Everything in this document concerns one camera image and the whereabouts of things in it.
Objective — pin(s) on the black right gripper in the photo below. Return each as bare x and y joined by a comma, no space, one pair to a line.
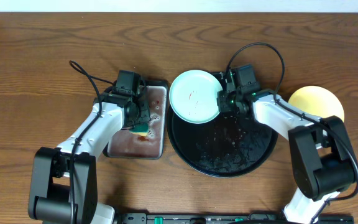
222,96

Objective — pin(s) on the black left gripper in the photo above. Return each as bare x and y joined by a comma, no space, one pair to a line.
144,107

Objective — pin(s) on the green yellow sponge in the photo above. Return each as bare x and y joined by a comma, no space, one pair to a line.
140,129

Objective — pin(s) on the light green plate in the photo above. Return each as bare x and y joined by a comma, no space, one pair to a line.
193,96

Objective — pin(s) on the yellow plate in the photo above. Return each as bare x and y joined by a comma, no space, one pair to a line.
317,101

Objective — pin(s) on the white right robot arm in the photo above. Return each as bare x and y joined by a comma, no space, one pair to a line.
322,158

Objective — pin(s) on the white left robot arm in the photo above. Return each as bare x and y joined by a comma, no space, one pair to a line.
64,182

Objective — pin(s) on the black rectangular water tray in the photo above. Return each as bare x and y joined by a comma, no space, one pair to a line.
127,145

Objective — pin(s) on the round black tray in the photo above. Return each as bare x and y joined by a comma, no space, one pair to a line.
228,146

